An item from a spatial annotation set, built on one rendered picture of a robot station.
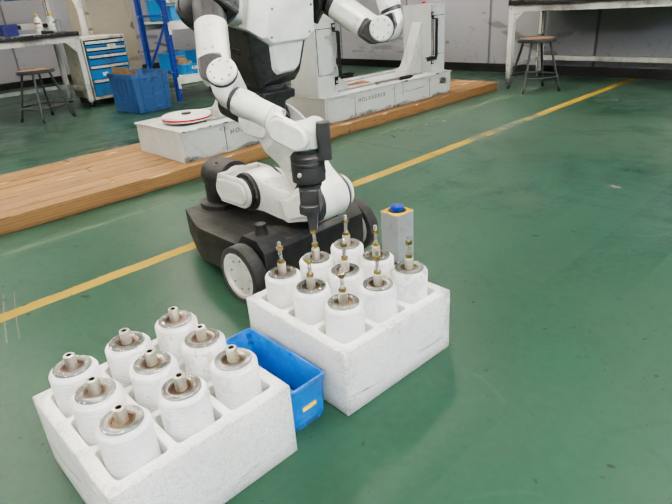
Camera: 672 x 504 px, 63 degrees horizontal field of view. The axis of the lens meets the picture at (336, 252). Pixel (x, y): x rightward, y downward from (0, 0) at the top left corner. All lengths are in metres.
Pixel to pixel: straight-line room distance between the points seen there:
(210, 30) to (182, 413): 0.98
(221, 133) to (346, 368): 2.40
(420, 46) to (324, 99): 1.33
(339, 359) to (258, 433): 0.25
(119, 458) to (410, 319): 0.72
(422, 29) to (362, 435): 4.10
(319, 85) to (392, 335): 2.87
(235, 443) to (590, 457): 0.73
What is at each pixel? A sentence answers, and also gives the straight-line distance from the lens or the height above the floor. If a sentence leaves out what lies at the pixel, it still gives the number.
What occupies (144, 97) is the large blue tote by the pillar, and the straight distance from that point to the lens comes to 5.79.
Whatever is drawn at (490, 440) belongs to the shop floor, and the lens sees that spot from 1.32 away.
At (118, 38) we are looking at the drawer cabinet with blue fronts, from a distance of 6.82.
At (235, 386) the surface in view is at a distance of 1.14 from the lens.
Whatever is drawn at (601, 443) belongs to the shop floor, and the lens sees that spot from 1.37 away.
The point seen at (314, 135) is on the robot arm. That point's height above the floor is 0.60.
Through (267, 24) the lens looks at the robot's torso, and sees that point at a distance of 1.72.
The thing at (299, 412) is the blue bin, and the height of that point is 0.05.
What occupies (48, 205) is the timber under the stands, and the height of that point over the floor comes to 0.08.
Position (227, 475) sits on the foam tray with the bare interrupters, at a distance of 1.19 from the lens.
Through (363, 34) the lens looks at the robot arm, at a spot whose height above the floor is 0.79.
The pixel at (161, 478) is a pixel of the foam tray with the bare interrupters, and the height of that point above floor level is 0.16.
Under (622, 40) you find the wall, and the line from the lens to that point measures 6.30.
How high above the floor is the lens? 0.90
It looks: 25 degrees down
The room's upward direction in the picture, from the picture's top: 4 degrees counter-clockwise
